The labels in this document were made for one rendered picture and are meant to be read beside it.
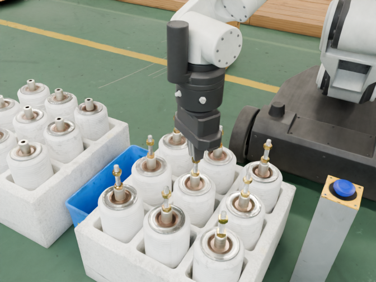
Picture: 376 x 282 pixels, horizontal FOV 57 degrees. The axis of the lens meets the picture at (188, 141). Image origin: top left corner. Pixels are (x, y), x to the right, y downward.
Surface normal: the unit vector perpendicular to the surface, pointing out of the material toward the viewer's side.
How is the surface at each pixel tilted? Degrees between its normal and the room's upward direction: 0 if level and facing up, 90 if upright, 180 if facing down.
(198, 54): 90
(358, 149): 0
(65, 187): 90
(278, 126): 45
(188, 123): 90
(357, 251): 0
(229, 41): 90
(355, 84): 54
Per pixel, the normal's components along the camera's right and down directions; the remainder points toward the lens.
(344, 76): -0.36, -0.05
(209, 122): 0.53, 0.52
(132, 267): -0.49, 0.51
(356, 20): -0.43, 0.23
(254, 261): 0.03, -0.80
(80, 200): 0.87, 0.29
